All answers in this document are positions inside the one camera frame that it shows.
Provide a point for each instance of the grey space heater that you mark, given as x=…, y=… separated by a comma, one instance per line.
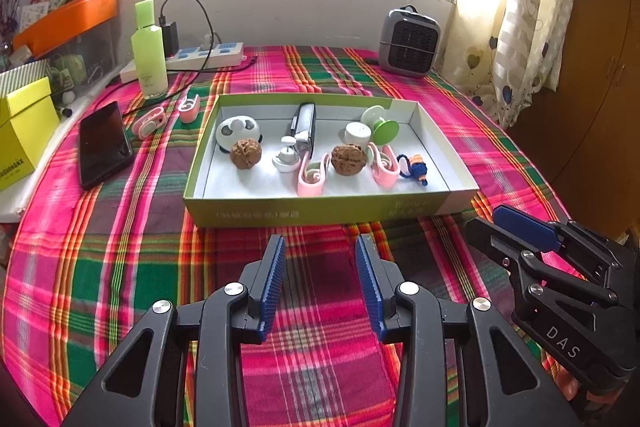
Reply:
x=410, y=42

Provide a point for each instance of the green plastic bottle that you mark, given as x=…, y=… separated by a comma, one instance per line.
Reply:
x=149, y=57

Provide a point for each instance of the striped gift box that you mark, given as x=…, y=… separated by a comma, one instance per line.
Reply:
x=22, y=74

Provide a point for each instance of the black smartphone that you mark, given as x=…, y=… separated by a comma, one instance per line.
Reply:
x=105, y=144

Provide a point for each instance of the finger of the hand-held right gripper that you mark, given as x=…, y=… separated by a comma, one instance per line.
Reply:
x=492, y=239
x=525, y=227

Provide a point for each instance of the white plug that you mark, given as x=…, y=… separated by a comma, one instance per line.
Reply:
x=207, y=41

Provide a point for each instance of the white panda-shaped gadget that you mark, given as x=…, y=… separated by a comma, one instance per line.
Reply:
x=235, y=132

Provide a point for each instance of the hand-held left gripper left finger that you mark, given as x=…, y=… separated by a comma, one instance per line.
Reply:
x=272, y=287

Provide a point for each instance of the black charger plug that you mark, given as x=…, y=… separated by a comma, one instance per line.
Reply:
x=170, y=38

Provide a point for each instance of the clear storage container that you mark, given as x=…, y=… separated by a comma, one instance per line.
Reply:
x=85, y=52

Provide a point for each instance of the pile of colourful packets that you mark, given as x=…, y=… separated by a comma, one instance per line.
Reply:
x=45, y=2

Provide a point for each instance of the orange storage bin lid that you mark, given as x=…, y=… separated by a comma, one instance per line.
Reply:
x=70, y=19

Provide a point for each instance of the green white spool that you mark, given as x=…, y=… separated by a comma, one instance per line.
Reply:
x=382, y=127

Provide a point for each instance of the heart print curtain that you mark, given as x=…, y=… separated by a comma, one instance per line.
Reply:
x=520, y=32

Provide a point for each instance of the person's right hand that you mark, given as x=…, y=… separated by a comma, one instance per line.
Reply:
x=567, y=379

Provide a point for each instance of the blue knitted toy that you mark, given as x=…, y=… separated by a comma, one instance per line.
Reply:
x=416, y=168

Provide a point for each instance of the white power strip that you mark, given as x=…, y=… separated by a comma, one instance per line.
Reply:
x=210, y=54

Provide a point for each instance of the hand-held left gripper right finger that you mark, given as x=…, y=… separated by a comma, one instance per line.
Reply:
x=369, y=292

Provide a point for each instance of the green white cardboard box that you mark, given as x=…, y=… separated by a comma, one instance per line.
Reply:
x=260, y=187

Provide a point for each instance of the white round jar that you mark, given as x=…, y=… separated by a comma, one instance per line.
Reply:
x=357, y=133

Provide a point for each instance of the wooden wardrobe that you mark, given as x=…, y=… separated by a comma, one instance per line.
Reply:
x=590, y=107

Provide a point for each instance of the white round knob gadget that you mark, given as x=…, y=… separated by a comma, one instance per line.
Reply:
x=286, y=157

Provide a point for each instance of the brown walnut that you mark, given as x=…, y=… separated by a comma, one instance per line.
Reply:
x=246, y=152
x=348, y=159

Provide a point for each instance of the yellow cardboard box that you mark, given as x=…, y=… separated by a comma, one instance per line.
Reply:
x=25, y=137

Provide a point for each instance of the pink green plaid blanket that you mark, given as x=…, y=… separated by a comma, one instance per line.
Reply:
x=125, y=247

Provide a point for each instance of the silver black bike light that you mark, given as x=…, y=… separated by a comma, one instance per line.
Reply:
x=305, y=129

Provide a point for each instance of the pink white oval clip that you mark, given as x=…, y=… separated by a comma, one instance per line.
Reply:
x=148, y=122

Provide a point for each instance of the small pink hook clip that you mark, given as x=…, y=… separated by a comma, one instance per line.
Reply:
x=189, y=108

